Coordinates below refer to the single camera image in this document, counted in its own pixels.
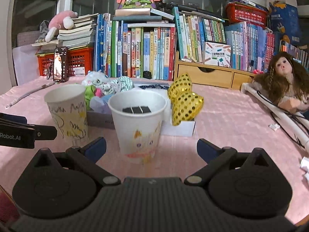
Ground gold sequin bow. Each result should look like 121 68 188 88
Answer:
168 73 204 126

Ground green fabric scrunchie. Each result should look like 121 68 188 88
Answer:
85 85 96 111

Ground navy patterned fabric pouch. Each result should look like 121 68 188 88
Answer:
139 84 169 90

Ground white shallow box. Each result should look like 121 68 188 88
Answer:
87 85 195 137

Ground pink tablecloth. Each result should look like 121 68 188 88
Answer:
1 78 308 223

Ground paper cup with black scribbles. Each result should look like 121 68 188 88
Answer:
44 84 88 147

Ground miniature bicycle model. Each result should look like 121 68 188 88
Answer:
47 59 54 80

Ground small white paper scrap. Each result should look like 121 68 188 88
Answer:
269 123 281 131

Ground paper cup with binder clips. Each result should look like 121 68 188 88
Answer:
108 89 167 164

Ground black binder clips in cup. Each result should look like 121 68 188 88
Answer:
123 106 151 114

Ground smartphone on stand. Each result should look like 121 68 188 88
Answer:
53 47 68 83

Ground white plush toy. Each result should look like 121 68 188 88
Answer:
81 71 114 95

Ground green white checked cloth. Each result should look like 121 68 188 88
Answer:
104 76 134 95

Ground wooden drawer organiser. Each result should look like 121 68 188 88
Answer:
174 51 255 91

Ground crumpled white paper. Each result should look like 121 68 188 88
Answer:
300 157 309 181

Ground red plastic crate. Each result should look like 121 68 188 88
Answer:
36 47 94 77

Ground brown haired doll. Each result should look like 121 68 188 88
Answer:
250 52 308 113

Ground white patterned box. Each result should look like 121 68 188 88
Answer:
202 42 232 68

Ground grey plush toy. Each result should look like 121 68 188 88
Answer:
35 20 49 43

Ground right row of books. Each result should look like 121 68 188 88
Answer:
171 0 308 73

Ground stack of lying books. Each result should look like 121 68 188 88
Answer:
32 14 98 50

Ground row of upright books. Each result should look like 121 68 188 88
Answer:
92 9 177 81

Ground pink plush toy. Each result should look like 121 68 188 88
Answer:
45 10 78 43

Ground red basket on books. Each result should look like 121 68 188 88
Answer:
225 3 268 27

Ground blue cardboard box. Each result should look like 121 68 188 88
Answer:
268 0 301 46

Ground grey lanyard strap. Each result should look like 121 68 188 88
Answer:
5 81 59 109

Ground black cable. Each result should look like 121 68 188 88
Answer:
256 90 309 149

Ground white plastic tube frame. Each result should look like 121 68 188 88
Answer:
241 83 308 152

